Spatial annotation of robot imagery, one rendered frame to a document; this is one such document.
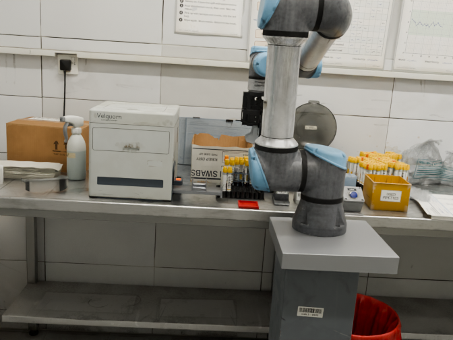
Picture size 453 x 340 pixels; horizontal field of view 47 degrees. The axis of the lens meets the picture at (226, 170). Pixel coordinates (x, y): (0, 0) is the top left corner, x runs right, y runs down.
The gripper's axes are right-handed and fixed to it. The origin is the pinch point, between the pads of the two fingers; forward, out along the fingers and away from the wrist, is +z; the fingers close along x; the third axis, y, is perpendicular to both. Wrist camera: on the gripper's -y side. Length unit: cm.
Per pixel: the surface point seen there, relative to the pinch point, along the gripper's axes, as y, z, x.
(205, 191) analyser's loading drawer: 18.5, 13.7, 11.0
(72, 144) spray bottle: 68, 4, -9
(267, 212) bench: -2.7, 18.1, 16.9
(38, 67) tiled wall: 94, -20, -52
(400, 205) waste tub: -49, 15, 11
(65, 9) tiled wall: 82, -45, -52
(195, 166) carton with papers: 22.4, 12.1, -16.9
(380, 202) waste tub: -42.6, 14.4, 10.1
